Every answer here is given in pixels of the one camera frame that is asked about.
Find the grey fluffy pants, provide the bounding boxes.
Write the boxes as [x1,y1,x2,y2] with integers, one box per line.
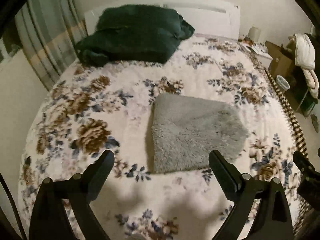
[152,94,249,173]

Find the white plastic bucket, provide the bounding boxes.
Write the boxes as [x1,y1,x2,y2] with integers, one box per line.
[276,75,290,93]

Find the brown cardboard box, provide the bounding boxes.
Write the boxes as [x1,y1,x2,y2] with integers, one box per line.
[265,41,295,78]

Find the white clothes pile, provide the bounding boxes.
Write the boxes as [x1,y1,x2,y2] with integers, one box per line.
[290,34,319,99]

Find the white nightstand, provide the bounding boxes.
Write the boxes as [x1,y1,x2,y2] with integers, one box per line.
[240,40,273,68]

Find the white cylindrical lamp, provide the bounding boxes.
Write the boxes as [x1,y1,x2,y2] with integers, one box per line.
[247,26,261,43]

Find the striped beige grey curtain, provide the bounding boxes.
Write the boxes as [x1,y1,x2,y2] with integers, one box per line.
[15,0,87,90]

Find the dark green folded blanket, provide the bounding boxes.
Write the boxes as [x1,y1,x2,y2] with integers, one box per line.
[75,4,195,67]

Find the white bed headboard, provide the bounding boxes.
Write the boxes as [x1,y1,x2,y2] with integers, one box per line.
[84,0,240,40]

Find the black cable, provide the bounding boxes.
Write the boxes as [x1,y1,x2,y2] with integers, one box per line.
[0,173,28,240]

